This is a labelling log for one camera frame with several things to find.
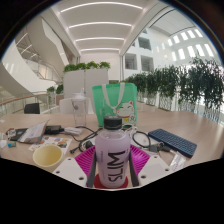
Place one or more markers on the small teal tube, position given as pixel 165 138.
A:
pixel 11 144

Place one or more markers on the pale yellow cup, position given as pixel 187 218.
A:
pixel 47 155

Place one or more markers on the clear plastic packet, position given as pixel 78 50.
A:
pixel 176 161

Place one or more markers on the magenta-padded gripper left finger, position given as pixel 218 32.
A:
pixel 83 163

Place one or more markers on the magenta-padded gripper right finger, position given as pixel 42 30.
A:
pixel 143 163

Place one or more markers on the small green plant row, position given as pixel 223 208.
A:
pixel 87 65

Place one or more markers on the tall green plant hedge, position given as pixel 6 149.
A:
pixel 180 85

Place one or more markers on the white power adapter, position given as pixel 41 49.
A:
pixel 73 130

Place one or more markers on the white cabinet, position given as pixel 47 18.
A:
pixel 86 83

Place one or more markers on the clear plastic shaker bottle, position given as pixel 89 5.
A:
pixel 79 110

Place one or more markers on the dark blue keyboard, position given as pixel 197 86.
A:
pixel 173 141

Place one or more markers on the lilac drink bottle black cap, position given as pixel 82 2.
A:
pixel 112 156

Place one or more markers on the green tote bag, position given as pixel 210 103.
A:
pixel 115 105

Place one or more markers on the black flat folder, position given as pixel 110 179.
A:
pixel 18 133

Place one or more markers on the colourful sticker sheet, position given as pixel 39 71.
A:
pixel 53 142

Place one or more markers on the ceiling light strips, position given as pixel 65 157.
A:
pixel 100 25

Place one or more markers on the black chair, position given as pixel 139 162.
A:
pixel 32 108

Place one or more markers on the black power adapter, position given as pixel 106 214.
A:
pixel 53 129

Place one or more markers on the small potted green plant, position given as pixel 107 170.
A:
pixel 59 89
pixel 50 93

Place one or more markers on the white chair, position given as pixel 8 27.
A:
pixel 68 106

